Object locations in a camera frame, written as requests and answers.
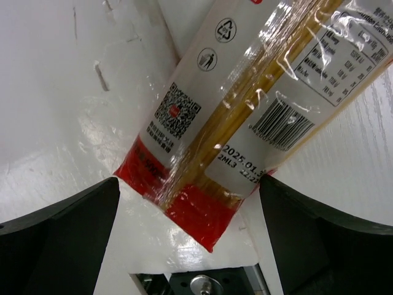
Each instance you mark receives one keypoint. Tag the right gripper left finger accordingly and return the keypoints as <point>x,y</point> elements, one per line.
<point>59,249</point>

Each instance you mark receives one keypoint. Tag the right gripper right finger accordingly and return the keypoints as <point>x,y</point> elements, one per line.
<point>321,250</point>

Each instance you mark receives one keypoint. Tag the red white spaghetti bag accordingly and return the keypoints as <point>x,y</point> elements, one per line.
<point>259,79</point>

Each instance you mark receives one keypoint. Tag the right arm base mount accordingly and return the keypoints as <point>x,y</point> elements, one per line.
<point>240,280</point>

